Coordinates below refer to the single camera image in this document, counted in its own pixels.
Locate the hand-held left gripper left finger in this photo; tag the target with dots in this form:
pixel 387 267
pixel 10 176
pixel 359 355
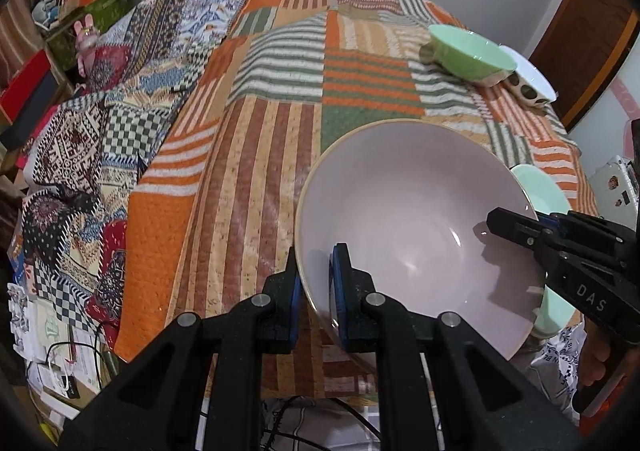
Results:
pixel 296 301

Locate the multicoloured patterned blanket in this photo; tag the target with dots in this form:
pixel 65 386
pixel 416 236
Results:
pixel 125 96

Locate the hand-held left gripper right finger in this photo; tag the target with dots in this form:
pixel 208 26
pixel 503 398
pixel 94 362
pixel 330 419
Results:
pixel 340 281

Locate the white printed cloth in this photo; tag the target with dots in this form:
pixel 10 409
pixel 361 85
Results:
pixel 560 371

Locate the pink rabbit toy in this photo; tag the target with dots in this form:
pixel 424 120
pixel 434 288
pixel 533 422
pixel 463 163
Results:
pixel 87 38

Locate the pink bowl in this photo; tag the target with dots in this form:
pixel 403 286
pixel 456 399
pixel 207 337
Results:
pixel 410 211

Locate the brown wooden door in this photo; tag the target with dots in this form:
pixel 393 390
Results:
pixel 590 41

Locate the red box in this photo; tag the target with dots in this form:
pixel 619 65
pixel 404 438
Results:
pixel 22 86

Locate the orange striped patchwork tablecloth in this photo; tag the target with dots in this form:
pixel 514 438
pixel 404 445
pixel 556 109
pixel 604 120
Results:
pixel 260 171

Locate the green bowl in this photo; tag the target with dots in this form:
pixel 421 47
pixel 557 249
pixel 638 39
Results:
pixel 475 53

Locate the person's right hand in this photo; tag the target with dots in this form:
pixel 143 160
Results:
pixel 597 356

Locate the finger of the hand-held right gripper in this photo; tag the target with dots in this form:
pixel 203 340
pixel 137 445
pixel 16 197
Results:
pixel 515 228
pixel 585 226

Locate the green plate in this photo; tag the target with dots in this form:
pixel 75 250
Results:
pixel 545 191

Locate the white bowl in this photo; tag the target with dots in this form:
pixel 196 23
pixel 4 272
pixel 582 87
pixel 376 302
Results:
pixel 535 78

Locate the dark flat box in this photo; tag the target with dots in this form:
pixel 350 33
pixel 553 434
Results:
pixel 35 106

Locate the pile of white papers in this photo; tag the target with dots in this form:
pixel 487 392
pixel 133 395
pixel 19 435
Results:
pixel 50 346

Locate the green cardboard box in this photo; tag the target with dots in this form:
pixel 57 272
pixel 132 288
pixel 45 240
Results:
pixel 90 21

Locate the white case with stickers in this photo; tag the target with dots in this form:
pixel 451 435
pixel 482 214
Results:
pixel 612 186

